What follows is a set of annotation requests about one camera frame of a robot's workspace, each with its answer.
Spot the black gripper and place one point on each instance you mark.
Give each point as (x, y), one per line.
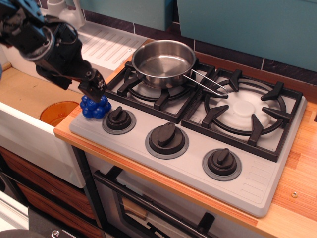
(63, 63)

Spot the blue toy blueberry cluster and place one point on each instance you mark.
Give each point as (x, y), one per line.
(91, 109)

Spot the stainless steel pan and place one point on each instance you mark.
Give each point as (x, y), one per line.
(167, 64)

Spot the black blue robot arm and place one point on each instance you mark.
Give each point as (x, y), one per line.
(21, 26)

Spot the black left stove knob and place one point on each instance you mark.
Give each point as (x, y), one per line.
(119, 121)

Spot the black stove knob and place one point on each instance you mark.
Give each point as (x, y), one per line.
(167, 141)
(119, 121)
(222, 164)

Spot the black middle stove knob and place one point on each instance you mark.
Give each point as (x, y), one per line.
(167, 141)

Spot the grey toy stove top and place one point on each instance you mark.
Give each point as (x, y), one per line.
(252, 191)

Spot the black right stove knob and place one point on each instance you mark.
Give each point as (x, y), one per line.
(222, 164)

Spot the black left burner grate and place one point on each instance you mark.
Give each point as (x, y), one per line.
(169, 104)

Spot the black burner grate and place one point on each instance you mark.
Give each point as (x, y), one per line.
(169, 104)
(255, 116)

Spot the orange plastic bowl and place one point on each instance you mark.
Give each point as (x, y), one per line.
(57, 112)

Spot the white toy sink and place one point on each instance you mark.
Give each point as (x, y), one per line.
(24, 95)

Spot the grey toy faucet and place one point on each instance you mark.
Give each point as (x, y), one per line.
(59, 8)

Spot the wooden drawer front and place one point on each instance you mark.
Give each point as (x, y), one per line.
(54, 198)

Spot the toy oven door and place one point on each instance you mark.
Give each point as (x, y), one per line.
(144, 210)

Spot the black right burner grate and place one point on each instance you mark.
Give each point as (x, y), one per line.
(255, 116)

